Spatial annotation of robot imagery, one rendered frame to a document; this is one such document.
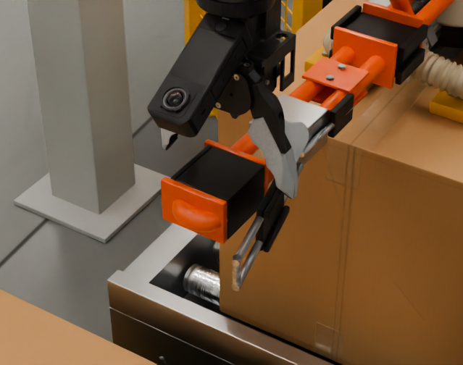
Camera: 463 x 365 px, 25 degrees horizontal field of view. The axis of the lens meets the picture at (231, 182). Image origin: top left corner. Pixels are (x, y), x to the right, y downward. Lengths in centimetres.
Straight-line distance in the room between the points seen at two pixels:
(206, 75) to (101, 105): 167
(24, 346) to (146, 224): 110
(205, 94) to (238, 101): 7
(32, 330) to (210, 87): 86
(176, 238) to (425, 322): 48
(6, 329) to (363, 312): 56
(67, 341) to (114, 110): 107
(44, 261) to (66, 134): 32
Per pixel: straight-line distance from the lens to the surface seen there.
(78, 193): 274
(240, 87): 95
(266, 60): 96
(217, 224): 101
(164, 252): 172
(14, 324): 170
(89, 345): 165
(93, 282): 256
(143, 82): 327
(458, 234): 136
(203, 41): 94
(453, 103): 142
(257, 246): 101
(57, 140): 268
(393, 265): 144
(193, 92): 91
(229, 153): 106
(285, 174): 99
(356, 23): 131
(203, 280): 174
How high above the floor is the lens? 173
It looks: 37 degrees down
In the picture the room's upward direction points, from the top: straight up
